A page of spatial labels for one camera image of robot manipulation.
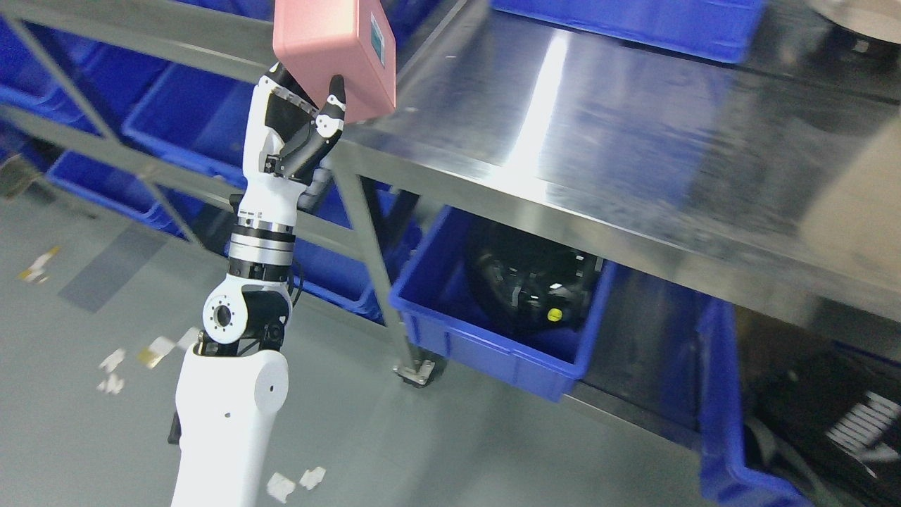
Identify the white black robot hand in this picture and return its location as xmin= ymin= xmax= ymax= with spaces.
xmin=236 ymin=62 xmax=348 ymax=232

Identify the pink plastic storage box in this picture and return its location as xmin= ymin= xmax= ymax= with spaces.
xmin=272 ymin=1 xmax=397 ymax=124

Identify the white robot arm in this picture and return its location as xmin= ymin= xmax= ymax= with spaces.
xmin=171 ymin=212 xmax=296 ymax=506

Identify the stainless steel left shelf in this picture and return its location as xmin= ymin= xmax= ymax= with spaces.
xmin=0 ymin=0 xmax=451 ymax=318

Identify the beige plastic container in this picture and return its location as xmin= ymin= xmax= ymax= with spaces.
xmin=799 ymin=137 xmax=900 ymax=280

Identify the blue bin with helmet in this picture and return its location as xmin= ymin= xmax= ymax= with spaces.
xmin=390 ymin=206 xmax=617 ymax=401

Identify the black helmet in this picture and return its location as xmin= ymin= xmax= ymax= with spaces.
xmin=463 ymin=220 xmax=604 ymax=334

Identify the blue bin on table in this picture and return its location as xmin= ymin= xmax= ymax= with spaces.
xmin=491 ymin=1 xmax=767 ymax=63

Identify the stainless steel table cart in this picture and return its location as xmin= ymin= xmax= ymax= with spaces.
xmin=335 ymin=1 xmax=899 ymax=361

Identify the blue bin with backpack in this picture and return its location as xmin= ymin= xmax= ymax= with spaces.
xmin=697 ymin=299 xmax=901 ymax=507

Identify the black Puma backpack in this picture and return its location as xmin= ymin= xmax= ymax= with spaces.
xmin=743 ymin=352 xmax=899 ymax=506

